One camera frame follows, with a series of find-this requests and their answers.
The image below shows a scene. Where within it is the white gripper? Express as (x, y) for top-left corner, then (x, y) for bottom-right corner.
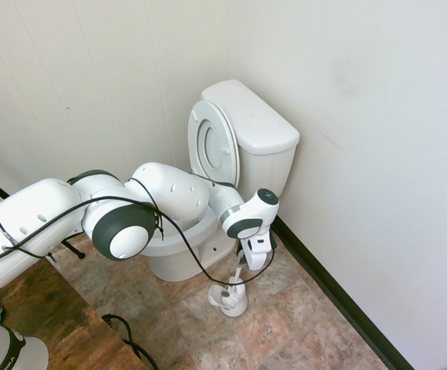
(237, 227), (276, 272)

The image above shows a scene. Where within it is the white toilet brush grey handle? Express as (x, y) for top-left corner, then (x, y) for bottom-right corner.
(219, 264), (246, 309)

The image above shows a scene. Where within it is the white toilet brush holder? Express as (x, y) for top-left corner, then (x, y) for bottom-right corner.
(207, 275), (248, 318)

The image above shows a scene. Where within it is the white toilet bowl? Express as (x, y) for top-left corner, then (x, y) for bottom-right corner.
(142, 210), (247, 282)

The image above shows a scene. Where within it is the white toilet tank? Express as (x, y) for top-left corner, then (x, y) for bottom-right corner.
(238, 143), (298, 198)

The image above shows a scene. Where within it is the white toilet seat lid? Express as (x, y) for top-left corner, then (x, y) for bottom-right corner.
(203, 99), (243, 187)

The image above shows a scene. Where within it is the white toilet tank lid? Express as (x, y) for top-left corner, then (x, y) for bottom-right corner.
(200, 79), (301, 156)

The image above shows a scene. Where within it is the black baseboard strip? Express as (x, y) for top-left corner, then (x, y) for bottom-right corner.
(271, 215), (417, 370)

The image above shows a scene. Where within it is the dark wooden table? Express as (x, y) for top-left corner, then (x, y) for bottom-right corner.
(0, 254), (147, 370)

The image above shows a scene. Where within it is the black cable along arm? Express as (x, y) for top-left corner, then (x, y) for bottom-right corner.
(0, 179), (281, 288)

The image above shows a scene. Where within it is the white toilet seat ring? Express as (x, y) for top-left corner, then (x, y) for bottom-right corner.
(187, 99), (241, 190)

